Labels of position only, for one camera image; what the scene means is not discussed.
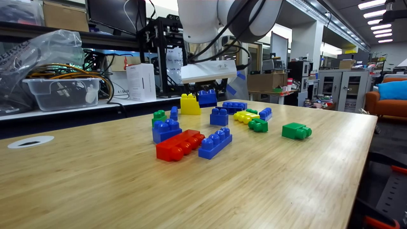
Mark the blue two-stud toy block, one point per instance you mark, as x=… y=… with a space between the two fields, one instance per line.
x=207 y=99
x=218 y=118

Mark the white round disc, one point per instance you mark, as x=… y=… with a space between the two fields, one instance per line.
x=41 y=141

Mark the black shelf board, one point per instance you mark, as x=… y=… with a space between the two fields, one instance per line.
x=105 y=40

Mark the small green toy block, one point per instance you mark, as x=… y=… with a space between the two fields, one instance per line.
x=251 y=111

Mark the tall yellow toy block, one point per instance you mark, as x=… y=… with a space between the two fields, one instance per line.
x=189 y=108

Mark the clear panel with blue tape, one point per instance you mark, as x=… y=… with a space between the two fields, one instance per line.
x=241 y=89

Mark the white paper sheet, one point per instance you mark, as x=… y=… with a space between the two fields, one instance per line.
x=172 y=64

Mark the ceiling light panel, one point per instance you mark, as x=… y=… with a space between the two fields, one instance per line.
x=372 y=5
x=382 y=31
x=375 y=21
x=385 y=41
x=382 y=36
x=381 y=27
x=375 y=13

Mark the long yellow toy block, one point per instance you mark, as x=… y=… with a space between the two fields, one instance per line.
x=244 y=118

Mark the blue cushion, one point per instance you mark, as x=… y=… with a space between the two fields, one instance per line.
x=394 y=91

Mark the long blue toy block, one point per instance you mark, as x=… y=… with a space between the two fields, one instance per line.
x=213 y=144

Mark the grey glass-door cabinet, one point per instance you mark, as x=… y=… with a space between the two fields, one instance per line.
x=338 y=91

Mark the flat blue toy block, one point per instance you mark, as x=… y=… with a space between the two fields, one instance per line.
x=235 y=106

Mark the orange sofa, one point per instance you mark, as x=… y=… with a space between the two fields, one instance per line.
x=385 y=109

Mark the blue four-stud toy block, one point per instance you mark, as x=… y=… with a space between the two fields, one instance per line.
x=165 y=132

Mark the red long toy block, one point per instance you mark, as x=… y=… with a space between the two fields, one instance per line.
x=178 y=147

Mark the black monitor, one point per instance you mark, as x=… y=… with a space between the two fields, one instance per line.
x=114 y=15

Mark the cardboard box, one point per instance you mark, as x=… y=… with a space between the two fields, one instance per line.
x=267 y=82
x=64 y=17

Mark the black equipment rack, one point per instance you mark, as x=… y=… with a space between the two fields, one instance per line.
x=298 y=72

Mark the white carton box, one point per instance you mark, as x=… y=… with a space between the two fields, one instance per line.
x=141 y=83

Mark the white-topped side bench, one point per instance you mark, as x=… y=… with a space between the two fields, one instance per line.
x=63 y=123

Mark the clear plastic bag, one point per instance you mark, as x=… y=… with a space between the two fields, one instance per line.
x=41 y=52

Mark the clear plastic bin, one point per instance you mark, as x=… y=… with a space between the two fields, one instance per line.
x=63 y=96

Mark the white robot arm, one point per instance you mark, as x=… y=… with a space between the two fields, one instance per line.
x=198 y=21

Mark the dark plastic-wrapped item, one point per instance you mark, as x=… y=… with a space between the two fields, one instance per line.
x=20 y=11

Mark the black chair with red trim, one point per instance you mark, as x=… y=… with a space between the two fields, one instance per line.
x=394 y=195

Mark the small blue toy block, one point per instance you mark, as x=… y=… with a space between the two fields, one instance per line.
x=172 y=113
x=265 y=114

